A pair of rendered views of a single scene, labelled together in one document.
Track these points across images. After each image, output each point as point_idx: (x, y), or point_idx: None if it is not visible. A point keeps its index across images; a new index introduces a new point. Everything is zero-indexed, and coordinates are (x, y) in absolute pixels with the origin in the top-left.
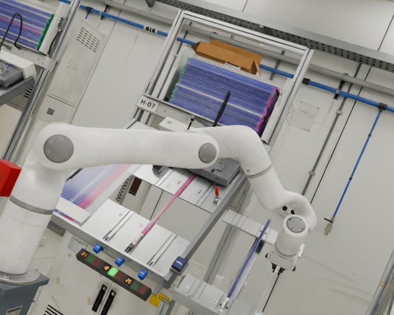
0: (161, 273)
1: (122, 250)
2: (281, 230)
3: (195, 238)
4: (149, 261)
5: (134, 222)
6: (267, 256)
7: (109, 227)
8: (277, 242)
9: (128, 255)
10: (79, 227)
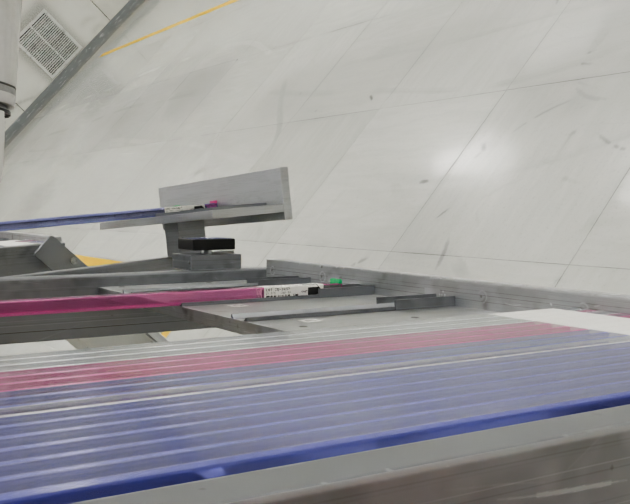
0: (273, 259)
1: (371, 295)
2: (15, 7)
3: (76, 275)
4: (289, 281)
5: (260, 309)
6: (3, 162)
7: (394, 313)
8: (11, 65)
9: (358, 267)
10: (558, 288)
